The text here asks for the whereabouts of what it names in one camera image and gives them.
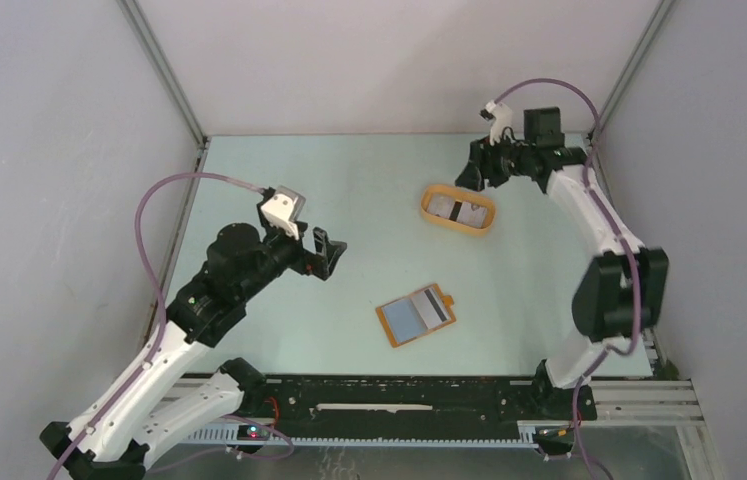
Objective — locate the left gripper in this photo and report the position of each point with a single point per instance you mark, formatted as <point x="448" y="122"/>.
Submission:
<point x="322" y="262"/>

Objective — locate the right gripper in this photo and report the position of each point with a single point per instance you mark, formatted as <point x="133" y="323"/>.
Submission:
<point x="483" y="154"/>

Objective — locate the orange leather card holder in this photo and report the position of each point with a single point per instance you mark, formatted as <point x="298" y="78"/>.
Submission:
<point x="401" y="323"/>

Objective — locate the silver magnetic stripe card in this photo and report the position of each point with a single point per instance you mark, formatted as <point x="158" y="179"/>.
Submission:
<point x="430" y="308"/>

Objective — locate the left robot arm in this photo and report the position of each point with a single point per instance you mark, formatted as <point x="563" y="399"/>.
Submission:
<point x="123" y="433"/>

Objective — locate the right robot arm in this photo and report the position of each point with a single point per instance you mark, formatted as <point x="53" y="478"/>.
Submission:
<point x="621" y="291"/>

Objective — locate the tan oval tray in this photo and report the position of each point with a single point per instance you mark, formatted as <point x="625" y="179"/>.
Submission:
<point x="460" y="194"/>

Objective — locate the left controller board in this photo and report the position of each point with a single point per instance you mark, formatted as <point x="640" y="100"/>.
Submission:
<point x="253" y="433"/>

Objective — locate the controller board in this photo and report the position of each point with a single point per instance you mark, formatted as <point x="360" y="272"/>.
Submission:
<point x="555" y="435"/>
<point x="253" y="433"/>

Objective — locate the right controller board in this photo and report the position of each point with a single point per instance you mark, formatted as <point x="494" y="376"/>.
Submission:
<point x="555" y="435"/>

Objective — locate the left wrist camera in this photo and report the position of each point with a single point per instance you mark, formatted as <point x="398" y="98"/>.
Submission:
<point x="281" y="208"/>

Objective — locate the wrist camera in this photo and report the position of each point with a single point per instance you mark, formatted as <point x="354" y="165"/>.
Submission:
<point x="500" y="117"/>
<point x="281" y="208"/>

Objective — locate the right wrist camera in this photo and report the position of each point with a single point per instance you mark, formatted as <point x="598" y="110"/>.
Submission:
<point x="500" y="117"/>

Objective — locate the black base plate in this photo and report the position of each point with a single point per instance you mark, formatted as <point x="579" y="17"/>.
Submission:
<point x="414" y="407"/>

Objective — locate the aluminium frame rail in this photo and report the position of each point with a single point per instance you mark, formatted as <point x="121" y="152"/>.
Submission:
<point x="618" y="403"/>

